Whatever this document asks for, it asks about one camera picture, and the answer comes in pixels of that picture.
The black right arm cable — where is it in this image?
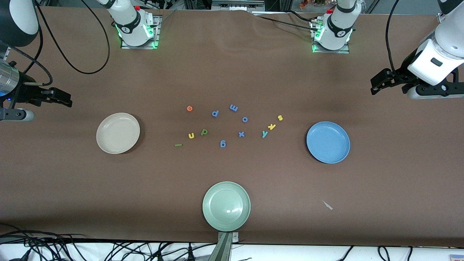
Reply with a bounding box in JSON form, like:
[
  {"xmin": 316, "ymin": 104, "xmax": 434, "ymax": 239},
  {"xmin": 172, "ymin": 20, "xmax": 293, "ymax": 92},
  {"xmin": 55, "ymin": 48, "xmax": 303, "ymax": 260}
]
[{"xmin": 0, "ymin": 0, "xmax": 110, "ymax": 86}]

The green plate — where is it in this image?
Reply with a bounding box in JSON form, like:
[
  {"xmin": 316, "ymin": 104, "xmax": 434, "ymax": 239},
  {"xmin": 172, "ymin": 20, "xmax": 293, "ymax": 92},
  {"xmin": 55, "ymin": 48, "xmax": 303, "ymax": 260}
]
[{"xmin": 202, "ymin": 181, "xmax": 251, "ymax": 232}]

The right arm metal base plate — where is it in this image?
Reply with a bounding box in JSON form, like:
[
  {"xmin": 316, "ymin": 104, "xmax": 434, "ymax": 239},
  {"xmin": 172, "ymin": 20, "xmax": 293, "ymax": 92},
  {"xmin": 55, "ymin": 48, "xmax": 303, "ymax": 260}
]
[{"xmin": 121, "ymin": 14, "xmax": 162, "ymax": 49}]

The black base cable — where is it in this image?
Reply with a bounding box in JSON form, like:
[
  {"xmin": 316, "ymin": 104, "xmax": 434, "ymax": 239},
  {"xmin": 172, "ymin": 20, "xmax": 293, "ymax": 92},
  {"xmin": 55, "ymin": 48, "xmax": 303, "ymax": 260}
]
[{"xmin": 250, "ymin": 13, "xmax": 319, "ymax": 33}]

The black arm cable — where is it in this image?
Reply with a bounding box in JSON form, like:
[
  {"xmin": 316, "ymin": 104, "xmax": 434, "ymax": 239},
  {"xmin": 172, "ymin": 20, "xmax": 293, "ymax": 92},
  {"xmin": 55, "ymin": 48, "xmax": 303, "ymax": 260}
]
[
  {"xmin": 0, "ymin": 0, "xmax": 110, "ymax": 86},
  {"xmin": 385, "ymin": 0, "xmax": 408, "ymax": 75}
]

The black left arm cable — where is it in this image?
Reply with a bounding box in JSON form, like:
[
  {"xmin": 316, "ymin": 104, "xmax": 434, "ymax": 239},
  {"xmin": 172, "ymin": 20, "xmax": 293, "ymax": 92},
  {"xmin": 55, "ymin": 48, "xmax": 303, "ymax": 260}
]
[{"xmin": 385, "ymin": 0, "xmax": 408, "ymax": 75}]

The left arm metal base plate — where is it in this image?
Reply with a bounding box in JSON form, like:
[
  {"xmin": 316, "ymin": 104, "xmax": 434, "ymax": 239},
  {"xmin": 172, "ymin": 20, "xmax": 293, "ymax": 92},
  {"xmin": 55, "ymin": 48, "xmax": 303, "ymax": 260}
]
[{"xmin": 312, "ymin": 18, "xmax": 351, "ymax": 54}]

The grey metal box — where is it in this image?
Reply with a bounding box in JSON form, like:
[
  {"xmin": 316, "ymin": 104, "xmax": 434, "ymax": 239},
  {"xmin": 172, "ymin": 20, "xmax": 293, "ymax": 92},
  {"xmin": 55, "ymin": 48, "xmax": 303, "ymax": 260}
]
[{"xmin": 211, "ymin": 0, "xmax": 266, "ymax": 11}]

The blue plate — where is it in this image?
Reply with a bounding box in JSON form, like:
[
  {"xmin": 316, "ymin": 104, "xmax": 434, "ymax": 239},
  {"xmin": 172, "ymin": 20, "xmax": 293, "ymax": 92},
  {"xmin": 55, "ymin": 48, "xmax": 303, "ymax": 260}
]
[{"xmin": 306, "ymin": 121, "xmax": 351, "ymax": 164}]

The black cable bundle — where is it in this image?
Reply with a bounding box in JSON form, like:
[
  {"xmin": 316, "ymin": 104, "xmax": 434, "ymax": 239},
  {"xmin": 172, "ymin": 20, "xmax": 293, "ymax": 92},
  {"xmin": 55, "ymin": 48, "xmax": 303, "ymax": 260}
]
[{"xmin": 0, "ymin": 224, "xmax": 203, "ymax": 261}]

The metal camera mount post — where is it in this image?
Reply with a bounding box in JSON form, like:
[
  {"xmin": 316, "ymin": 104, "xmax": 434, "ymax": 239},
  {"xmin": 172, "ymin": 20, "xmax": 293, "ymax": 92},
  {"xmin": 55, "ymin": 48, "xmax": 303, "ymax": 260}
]
[{"xmin": 208, "ymin": 231, "xmax": 240, "ymax": 261}]

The brown table cover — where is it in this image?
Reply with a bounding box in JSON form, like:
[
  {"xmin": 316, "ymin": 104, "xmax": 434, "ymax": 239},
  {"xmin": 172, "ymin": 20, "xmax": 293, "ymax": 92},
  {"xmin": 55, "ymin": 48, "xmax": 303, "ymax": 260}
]
[{"xmin": 0, "ymin": 5, "xmax": 464, "ymax": 247}]

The beige brown plate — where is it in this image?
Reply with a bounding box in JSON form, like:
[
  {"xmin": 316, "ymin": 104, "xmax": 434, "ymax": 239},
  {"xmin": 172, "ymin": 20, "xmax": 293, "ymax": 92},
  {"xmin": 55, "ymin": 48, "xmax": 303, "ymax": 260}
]
[{"xmin": 96, "ymin": 113, "xmax": 141, "ymax": 154}]

